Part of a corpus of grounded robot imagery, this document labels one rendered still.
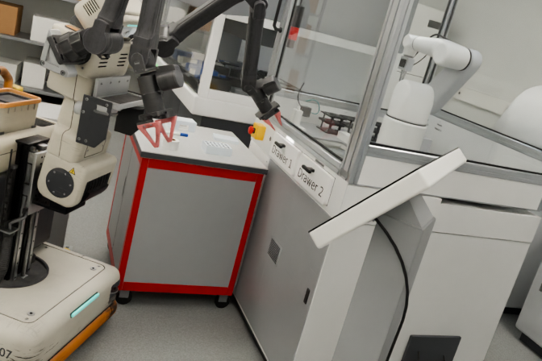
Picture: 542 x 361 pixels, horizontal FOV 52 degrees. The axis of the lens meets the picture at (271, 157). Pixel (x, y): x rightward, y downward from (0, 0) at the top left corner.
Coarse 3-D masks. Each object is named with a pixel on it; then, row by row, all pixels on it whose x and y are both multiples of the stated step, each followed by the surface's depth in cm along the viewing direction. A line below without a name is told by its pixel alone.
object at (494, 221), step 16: (272, 128) 263; (336, 176) 201; (336, 192) 200; (352, 192) 196; (368, 192) 198; (336, 208) 198; (432, 208) 210; (448, 208) 213; (464, 208) 215; (480, 208) 220; (496, 208) 227; (512, 208) 235; (448, 224) 215; (464, 224) 218; (480, 224) 221; (496, 224) 224; (512, 224) 227; (528, 224) 230; (512, 240) 230; (528, 240) 233
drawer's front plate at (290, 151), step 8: (280, 136) 249; (272, 144) 256; (288, 144) 239; (272, 152) 254; (280, 152) 246; (288, 152) 238; (296, 152) 231; (280, 160) 245; (288, 160) 237; (296, 160) 231; (288, 168) 236; (296, 168) 232
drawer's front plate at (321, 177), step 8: (304, 160) 223; (312, 160) 219; (320, 168) 210; (296, 176) 228; (304, 176) 221; (312, 176) 215; (320, 176) 209; (328, 176) 203; (304, 184) 220; (312, 184) 214; (320, 184) 208; (328, 184) 202; (312, 192) 213; (320, 192) 207; (328, 192) 203; (320, 200) 206
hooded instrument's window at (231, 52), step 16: (176, 0) 398; (176, 16) 390; (208, 32) 303; (224, 32) 301; (240, 32) 304; (272, 32) 310; (176, 48) 374; (192, 48) 332; (224, 48) 304; (240, 48) 307; (272, 48) 313; (192, 64) 326; (224, 64) 307; (240, 64) 310; (192, 80) 321; (224, 80) 310; (240, 80) 313; (256, 80) 316
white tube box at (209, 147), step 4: (204, 140) 260; (204, 144) 256; (208, 144) 255; (212, 144) 257; (216, 144) 258; (220, 144) 260; (224, 144) 262; (204, 148) 256; (208, 148) 253; (212, 148) 254; (216, 148) 255; (220, 148) 255; (224, 148) 256; (228, 148) 257; (208, 152) 254; (212, 152) 254; (216, 152) 255; (220, 152) 256; (224, 152) 257; (228, 152) 257
